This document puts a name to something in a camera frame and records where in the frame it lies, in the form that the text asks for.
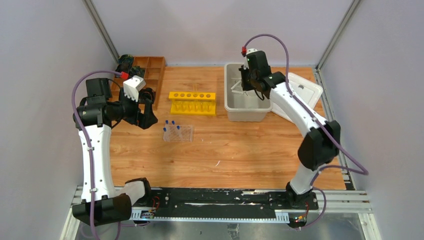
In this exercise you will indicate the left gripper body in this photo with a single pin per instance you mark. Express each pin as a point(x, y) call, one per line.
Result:
point(139, 108)

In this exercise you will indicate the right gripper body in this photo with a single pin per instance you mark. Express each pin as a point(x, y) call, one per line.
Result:
point(248, 79)

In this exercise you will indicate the white clay triangle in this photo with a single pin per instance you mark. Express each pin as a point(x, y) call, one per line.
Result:
point(237, 89)

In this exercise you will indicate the white bin lid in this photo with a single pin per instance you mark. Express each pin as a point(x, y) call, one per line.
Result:
point(307, 90)

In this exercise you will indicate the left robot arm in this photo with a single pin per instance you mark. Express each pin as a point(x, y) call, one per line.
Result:
point(101, 203)

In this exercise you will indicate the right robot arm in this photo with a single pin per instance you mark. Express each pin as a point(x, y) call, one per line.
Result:
point(320, 136)

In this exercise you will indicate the grey plastic bin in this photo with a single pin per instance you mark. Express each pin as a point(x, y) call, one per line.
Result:
point(241, 108)

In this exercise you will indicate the clear plastic tube rack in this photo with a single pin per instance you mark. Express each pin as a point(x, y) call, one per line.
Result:
point(186, 135)

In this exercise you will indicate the wooden compartment tray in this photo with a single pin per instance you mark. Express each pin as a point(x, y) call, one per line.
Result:
point(150, 68)

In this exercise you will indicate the yellow test tube rack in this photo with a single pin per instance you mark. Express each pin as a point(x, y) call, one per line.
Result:
point(193, 103)

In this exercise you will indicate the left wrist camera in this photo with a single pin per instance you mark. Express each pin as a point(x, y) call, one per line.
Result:
point(132, 87)

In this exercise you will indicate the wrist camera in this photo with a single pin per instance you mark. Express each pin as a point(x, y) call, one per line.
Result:
point(245, 51)
point(132, 87)

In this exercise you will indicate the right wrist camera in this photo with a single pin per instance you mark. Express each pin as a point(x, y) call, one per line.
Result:
point(245, 51)

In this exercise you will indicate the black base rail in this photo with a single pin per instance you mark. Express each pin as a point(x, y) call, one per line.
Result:
point(220, 204)

